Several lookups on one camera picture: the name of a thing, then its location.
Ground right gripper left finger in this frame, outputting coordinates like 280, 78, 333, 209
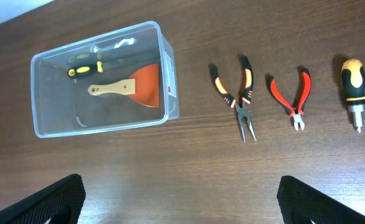
0, 174, 86, 224

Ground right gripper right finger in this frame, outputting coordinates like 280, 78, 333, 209
277, 175, 365, 224

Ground file with black-yellow handle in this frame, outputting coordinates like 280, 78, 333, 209
67, 49, 161, 79

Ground orange scraper wooden handle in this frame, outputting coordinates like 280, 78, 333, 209
88, 63, 159, 108

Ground clear plastic container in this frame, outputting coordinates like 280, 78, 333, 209
31, 21, 179, 138

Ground red-black cutting pliers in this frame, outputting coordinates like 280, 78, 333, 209
267, 67, 311, 131

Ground orange-black needle-nose pliers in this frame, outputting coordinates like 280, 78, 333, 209
209, 55, 257, 142

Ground stubby black-yellow screwdriver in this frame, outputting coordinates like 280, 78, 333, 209
341, 59, 365, 133

